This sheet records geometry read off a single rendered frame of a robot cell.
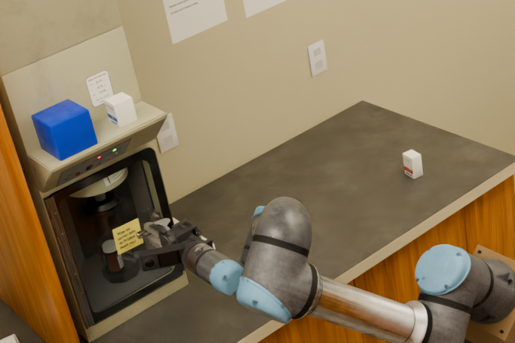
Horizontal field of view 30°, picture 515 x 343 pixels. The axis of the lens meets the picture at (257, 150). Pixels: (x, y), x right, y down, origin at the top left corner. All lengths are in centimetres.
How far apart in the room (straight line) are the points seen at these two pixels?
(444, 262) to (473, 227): 92
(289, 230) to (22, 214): 66
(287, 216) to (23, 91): 70
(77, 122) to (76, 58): 17
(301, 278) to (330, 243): 83
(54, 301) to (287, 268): 70
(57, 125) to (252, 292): 61
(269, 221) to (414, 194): 106
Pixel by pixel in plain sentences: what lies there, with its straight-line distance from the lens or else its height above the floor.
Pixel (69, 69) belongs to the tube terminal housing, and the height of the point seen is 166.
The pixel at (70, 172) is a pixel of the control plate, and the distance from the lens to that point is 227.
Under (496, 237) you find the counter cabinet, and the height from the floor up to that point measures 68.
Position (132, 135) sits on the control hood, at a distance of 228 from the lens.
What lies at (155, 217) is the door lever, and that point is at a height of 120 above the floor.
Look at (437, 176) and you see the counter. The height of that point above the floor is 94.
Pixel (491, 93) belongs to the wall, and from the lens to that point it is 406.
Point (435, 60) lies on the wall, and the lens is 374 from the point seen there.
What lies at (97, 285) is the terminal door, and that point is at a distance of 250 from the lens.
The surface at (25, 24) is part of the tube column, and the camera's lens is 220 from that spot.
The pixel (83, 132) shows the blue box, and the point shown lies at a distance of 221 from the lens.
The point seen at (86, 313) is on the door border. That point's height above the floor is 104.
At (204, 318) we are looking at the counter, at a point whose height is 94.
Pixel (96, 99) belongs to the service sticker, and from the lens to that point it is 233.
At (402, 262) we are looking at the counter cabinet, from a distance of 281.
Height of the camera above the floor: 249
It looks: 28 degrees down
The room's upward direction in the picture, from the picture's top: 11 degrees counter-clockwise
